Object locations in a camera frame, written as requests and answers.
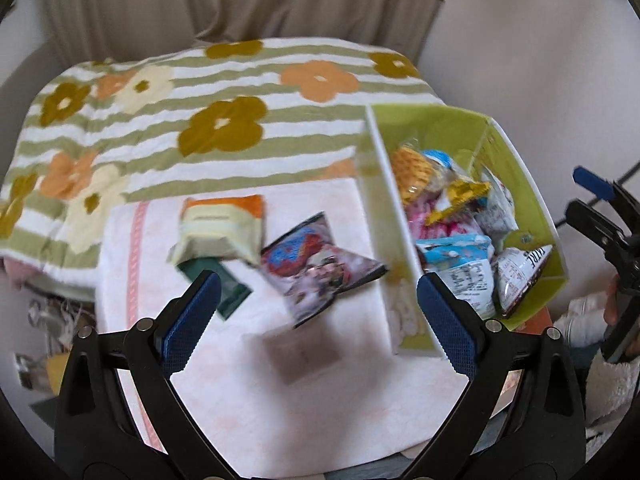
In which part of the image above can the white pink candy bag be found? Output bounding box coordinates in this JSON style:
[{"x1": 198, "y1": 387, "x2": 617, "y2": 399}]
[{"x1": 475, "y1": 167, "x2": 518, "y2": 250}]

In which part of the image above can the orange snack bag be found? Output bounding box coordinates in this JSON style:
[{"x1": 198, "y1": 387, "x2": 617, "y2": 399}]
[{"x1": 425, "y1": 178, "x2": 491, "y2": 226}]

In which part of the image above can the blue white snack bag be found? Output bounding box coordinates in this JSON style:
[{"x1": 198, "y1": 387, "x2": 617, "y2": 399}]
[{"x1": 416, "y1": 233, "x2": 496, "y2": 320}]

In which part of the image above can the pink snack bag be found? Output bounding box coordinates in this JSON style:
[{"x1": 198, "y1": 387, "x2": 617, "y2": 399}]
[{"x1": 404, "y1": 194, "x2": 484, "y2": 241}]

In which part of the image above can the red white chips bag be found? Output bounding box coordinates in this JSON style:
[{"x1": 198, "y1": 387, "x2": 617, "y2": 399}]
[{"x1": 492, "y1": 245, "x2": 553, "y2": 318}]

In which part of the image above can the person's right hand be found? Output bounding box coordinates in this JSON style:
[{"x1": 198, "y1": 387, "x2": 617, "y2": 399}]
[{"x1": 603, "y1": 275, "x2": 620, "y2": 326}]

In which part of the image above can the dark green snack packet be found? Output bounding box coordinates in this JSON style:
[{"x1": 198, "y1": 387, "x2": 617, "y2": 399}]
[{"x1": 177, "y1": 257, "x2": 253, "y2": 321}]

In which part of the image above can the white pink towel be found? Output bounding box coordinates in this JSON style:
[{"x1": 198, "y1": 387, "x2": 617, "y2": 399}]
[{"x1": 96, "y1": 178, "x2": 468, "y2": 478}]

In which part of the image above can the yellow mesh snack bag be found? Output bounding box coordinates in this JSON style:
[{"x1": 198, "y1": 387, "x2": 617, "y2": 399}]
[{"x1": 390, "y1": 145, "x2": 436, "y2": 206}]

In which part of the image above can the green white snack bag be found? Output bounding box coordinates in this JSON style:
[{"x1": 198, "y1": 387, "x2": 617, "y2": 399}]
[{"x1": 167, "y1": 195, "x2": 265, "y2": 266}]

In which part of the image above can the blue red snack bag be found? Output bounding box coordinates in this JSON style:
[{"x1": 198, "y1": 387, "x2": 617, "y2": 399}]
[{"x1": 260, "y1": 212, "x2": 387, "y2": 327}]

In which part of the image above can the floral striped blanket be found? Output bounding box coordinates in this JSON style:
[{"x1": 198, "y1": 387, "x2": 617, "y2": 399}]
[{"x1": 1, "y1": 38, "x2": 437, "y2": 289}]

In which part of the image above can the beige curtain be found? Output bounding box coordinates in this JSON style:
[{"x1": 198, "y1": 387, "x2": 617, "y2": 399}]
[{"x1": 41, "y1": 0, "x2": 442, "y2": 64}]

